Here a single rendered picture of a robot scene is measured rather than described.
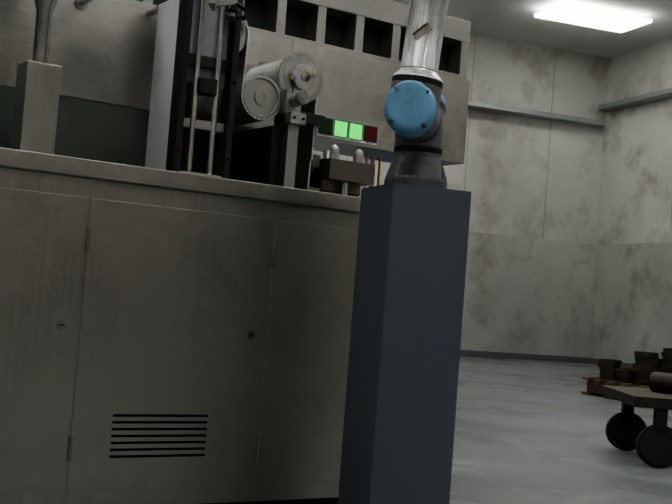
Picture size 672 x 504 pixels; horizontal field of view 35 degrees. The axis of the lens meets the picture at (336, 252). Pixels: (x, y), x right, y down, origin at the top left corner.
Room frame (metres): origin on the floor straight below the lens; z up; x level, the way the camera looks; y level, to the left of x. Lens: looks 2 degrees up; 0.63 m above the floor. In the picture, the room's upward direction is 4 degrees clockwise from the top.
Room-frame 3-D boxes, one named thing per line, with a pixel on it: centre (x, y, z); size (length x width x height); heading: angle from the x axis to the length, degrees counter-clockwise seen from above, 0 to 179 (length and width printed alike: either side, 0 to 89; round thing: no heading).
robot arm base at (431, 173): (2.57, -0.18, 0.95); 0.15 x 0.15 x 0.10
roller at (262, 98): (3.12, 0.31, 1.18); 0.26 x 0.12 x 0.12; 33
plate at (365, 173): (3.32, 0.08, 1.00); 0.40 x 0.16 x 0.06; 33
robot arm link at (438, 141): (2.56, -0.18, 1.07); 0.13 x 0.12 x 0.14; 168
